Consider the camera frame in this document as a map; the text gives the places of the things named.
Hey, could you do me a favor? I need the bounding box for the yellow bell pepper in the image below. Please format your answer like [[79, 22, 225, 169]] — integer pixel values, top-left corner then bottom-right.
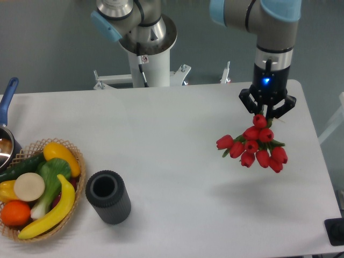
[[0, 180, 19, 203]]

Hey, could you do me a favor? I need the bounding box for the red fruit in basket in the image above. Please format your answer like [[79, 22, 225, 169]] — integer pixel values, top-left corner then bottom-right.
[[51, 178, 78, 208]]

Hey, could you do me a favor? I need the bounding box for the dark grey ribbed vase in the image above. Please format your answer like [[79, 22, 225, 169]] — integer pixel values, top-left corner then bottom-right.
[[85, 170, 131, 225]]

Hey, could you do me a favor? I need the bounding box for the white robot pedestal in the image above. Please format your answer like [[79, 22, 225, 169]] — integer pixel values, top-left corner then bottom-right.
[[92, 48, 231, 91]]

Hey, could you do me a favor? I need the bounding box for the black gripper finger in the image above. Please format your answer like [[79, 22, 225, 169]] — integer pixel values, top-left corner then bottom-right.
[[266, 95, 297, 119], [239, 89, 260, 114]]

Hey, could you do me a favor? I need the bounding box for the orange fruit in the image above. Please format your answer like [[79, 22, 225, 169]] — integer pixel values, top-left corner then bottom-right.
[[1, 200, 31, 226]]

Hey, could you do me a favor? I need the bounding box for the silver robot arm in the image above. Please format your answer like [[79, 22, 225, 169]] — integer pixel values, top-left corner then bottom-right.
[[90, 1, 302, 119]]

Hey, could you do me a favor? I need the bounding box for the white frame at right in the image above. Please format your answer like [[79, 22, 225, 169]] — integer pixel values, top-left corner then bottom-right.
[[318, 92, 343, 145]]

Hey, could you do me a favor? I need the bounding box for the yellow banana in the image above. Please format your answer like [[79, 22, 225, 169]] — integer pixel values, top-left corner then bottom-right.
[[18, 174, 75, 240]]

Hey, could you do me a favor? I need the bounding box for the beige round disc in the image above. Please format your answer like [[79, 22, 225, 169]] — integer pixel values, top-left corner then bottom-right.
[[13, 173, 45, 202]]

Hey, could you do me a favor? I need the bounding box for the red tulip bouquet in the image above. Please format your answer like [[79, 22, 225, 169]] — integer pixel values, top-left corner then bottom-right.
[[216, 113, 288, 173]]

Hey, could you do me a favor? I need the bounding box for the green bok choy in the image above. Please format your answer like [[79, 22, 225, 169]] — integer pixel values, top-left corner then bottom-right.
[[31, 158, 71, 220]]

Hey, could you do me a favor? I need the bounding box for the black device at table edge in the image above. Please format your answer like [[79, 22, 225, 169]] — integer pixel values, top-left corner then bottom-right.
[[324, 218, 344, 246]]

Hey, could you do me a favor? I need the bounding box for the green cucumber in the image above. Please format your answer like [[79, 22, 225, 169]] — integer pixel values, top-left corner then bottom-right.
[[1, 153, 46, 183]]

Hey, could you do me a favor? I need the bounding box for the woven wicker basket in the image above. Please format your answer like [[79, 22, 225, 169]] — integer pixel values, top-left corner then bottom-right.
[[1, 138, 86, 243]]

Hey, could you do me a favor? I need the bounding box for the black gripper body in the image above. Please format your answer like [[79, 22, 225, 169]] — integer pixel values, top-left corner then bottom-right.
[[250, 64, 290, 107]]

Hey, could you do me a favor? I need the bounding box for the blue handled saucepan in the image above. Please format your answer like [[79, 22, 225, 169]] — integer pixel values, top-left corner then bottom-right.
[[1, 77, 22, 172]]

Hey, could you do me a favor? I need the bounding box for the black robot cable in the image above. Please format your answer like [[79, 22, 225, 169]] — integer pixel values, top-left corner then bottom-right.
[[135, 41, 149, 88]]

